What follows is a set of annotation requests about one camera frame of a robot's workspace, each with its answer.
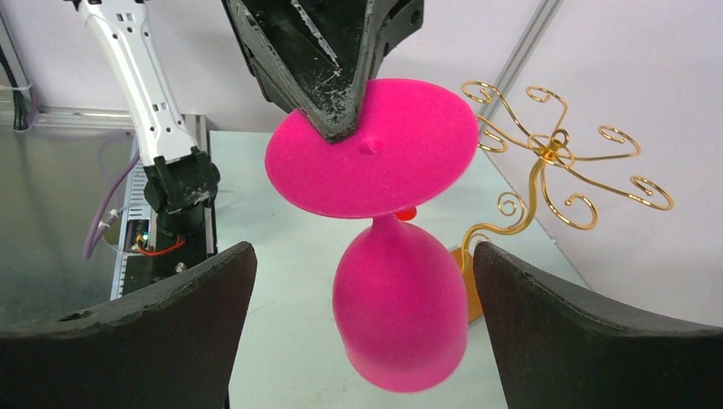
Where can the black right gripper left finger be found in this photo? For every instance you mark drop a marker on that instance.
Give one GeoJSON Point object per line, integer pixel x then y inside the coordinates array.
{"type": "Point", "coordinates": [169, 345]}

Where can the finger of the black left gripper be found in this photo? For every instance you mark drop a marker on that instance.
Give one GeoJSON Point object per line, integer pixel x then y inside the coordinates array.
{"type": "Point", "coordinates": [256, 26]}
{"type": "Point", "coordinates": [333, 48]}

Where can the red wine glass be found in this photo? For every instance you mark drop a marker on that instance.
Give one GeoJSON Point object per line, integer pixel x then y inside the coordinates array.
{"type": "Point", "coordinates": [407, 215]}

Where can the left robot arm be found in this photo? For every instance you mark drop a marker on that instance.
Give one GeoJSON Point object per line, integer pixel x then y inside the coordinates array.
{"type": "Point", "coordinates": [181, 178]}

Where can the pink wine glass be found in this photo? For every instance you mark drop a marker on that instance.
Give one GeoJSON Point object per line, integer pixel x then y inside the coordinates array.
{"type": "Point", "coordinates": [399, 297]}

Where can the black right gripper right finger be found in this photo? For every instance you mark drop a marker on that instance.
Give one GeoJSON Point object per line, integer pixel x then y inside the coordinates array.
{"type": "Point", "coordinates": [559, 345]}

